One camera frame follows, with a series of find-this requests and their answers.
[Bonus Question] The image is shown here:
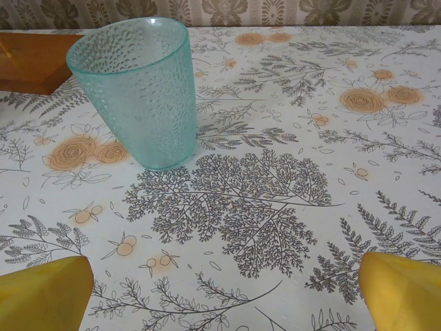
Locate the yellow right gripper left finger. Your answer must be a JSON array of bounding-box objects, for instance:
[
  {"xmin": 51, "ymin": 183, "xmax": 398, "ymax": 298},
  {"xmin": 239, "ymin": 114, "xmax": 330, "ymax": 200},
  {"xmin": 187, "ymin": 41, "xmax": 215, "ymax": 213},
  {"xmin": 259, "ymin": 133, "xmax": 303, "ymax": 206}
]
[{"xmin": 0, "ymin": 255, "xmax": 94, "ymax": 331}]

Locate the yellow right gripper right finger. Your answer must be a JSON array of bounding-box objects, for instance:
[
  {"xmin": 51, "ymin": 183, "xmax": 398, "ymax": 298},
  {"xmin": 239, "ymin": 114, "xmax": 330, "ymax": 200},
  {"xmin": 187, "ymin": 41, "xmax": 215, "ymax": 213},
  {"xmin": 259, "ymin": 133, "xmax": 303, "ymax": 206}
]
[{"xmin": 358, "ymin": 251, "xmax": 441, "ymax": 331}]

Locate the teal textured plastic cup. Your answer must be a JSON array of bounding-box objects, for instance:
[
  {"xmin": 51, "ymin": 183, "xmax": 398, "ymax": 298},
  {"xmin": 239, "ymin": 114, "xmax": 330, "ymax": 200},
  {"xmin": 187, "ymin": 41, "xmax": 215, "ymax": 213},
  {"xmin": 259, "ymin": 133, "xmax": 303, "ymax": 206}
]
[{"xmin": 65, "ymin": 16, "xmax": 199, "ymax": 172}]

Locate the orange wooden rack base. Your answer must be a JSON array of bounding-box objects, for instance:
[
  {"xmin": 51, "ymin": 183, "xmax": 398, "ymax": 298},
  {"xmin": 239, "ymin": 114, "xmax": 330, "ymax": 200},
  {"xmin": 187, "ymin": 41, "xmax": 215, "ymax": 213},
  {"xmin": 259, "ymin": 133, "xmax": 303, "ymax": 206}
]
[{"xmin": 0, "ymin": 32, "xmax": 86, "ymax": 96}]

